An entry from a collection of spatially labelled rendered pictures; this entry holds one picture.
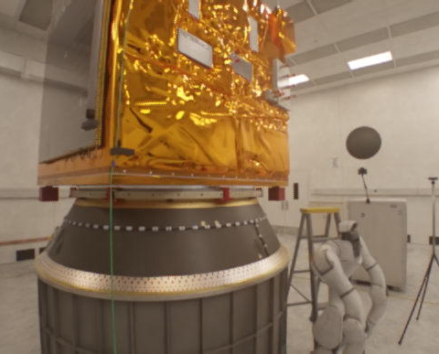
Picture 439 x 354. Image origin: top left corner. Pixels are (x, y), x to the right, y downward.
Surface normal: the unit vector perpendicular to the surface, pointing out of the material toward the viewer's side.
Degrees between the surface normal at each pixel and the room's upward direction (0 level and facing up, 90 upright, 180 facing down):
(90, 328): 90
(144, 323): 90
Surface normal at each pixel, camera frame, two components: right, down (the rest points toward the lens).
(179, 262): 0.22, -0.50
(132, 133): 0.66, -0.04
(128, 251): -0.05, -0.51
